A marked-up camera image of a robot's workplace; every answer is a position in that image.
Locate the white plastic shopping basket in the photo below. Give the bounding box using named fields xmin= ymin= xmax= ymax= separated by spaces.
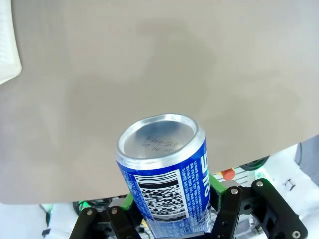
xmin=0 ymin=0 xmax=22 ymax=86

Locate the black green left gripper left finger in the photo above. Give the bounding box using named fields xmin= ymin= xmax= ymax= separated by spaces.
xmin=69 ymin=193 xmax=150 ymax=239

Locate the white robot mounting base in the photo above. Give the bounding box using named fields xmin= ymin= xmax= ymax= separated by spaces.
xmin=256 ymin=143 xmax=319 ymax=239

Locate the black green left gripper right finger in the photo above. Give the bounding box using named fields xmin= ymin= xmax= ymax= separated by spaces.
xmin=208 ymin=173 xmax=309 ymax=239

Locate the coiled black cable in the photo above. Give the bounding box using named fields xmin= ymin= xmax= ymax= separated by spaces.
xmin=239 ymin=155 xmax=271 ymax=172

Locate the blue white drink can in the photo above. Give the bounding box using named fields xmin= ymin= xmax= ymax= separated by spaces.
xmin=115 ymin=114 xmax=212 ymax=239

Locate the yellow red emergency stop button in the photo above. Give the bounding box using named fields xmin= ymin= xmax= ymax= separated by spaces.
xmin=221 ymin=168 xmax=236 ymax=181

